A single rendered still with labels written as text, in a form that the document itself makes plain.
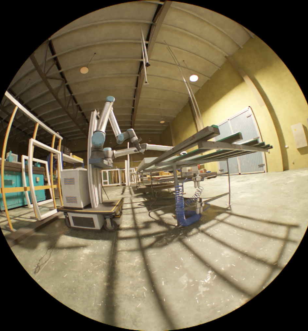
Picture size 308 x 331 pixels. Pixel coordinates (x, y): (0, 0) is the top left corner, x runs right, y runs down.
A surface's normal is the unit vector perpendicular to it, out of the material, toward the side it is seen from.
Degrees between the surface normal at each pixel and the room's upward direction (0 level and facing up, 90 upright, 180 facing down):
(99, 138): 95
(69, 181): 90
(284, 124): 90
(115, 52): 180
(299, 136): 90
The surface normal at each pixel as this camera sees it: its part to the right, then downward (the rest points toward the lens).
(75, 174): 0.15, -0.11
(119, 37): 0.10, 0.99
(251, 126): -0.96, 0.07
